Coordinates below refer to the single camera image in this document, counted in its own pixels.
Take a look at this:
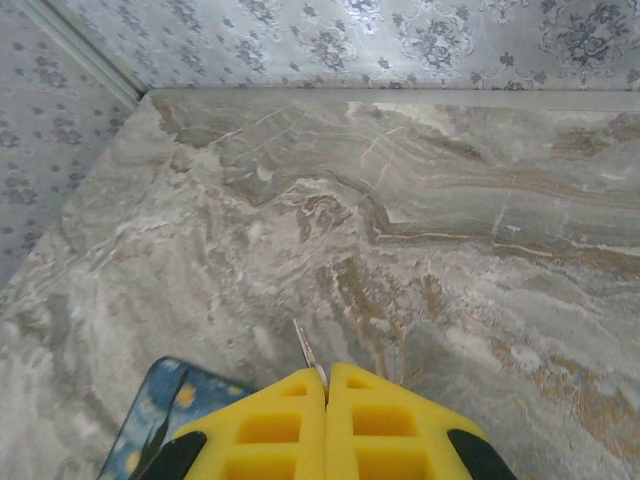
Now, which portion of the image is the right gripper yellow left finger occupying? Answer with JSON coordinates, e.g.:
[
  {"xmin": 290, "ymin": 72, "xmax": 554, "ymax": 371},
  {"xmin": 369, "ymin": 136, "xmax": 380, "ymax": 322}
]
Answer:
[{"xmin": 139, "ymin": 368, "xmax": 329, "ymax": 480}]

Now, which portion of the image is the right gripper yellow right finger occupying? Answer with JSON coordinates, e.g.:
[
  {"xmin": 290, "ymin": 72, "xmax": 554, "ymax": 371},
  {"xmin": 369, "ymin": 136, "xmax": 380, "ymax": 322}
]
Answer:
[{"xmin": 325, "ymin": 361, "xmax": 517, "ymax": 480}]

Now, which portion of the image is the silver key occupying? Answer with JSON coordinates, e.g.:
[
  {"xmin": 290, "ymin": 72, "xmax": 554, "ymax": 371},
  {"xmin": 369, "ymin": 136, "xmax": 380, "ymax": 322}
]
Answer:
[{"xmin": 292, "ymin": 318, "xmax": 330, "ymax": 396}]

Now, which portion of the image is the blue starry night box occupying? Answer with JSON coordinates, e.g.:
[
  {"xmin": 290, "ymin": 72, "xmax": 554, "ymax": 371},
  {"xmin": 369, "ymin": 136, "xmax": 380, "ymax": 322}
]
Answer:
[{"xmin": 97, "ymin": 355, "xmax": 257, "ymax": 480}]

